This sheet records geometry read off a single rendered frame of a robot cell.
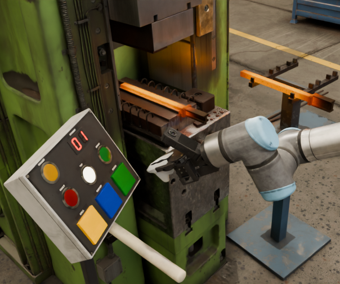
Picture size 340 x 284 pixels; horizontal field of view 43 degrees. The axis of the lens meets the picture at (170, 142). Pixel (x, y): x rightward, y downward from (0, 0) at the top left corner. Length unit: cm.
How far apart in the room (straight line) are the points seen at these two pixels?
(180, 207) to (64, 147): 74
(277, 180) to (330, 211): 168
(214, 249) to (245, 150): 123
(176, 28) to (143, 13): 17
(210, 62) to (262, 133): 96
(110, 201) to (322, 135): 59
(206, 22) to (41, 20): 74
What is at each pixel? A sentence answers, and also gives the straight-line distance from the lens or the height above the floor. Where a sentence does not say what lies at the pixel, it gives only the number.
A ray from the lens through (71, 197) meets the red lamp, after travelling 115.
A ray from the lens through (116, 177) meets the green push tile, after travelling 129.
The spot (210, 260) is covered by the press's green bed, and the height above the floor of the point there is 13.
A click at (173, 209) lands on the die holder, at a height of 63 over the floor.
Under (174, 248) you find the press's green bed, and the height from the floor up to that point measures 41.
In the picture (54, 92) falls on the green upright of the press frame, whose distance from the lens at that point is 144.
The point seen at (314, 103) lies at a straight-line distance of 179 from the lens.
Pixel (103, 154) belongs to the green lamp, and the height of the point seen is 110.
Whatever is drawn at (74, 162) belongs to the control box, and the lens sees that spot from 120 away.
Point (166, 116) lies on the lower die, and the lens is 164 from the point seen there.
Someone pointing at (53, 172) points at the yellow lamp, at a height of 116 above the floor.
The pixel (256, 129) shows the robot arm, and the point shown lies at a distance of 105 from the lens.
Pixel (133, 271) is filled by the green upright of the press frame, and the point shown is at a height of 20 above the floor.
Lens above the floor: 180
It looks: 33 degrees down
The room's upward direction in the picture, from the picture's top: 4 degrees counter-clockwise
